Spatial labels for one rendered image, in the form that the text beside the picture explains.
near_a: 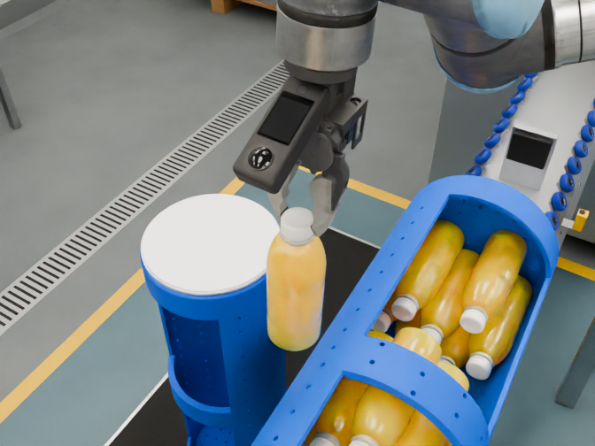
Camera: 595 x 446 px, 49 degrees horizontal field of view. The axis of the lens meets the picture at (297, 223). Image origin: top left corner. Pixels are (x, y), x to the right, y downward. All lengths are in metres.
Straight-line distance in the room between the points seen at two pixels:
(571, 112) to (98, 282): 1.80
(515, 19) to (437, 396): 0.52
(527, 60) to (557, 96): 1.39
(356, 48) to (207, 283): 0.73
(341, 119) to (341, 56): 0.09
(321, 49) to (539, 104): 1.44
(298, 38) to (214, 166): 2.57
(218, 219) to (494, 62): 0.84
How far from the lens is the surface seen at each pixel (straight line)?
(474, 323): 1.11
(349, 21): 0.59
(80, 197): 3.12
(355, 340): 0.93
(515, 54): 0.65
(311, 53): 0.60
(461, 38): 0.58
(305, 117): 0.62
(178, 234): 1.34
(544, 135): 1.59
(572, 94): 2.07
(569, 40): 0.65
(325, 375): 0.90
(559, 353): 2.57
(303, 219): 0.74
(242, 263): 1.27
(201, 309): 1.26
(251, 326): 1.33
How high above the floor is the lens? 1.96
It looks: 44 degrees down
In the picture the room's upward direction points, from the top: straight up
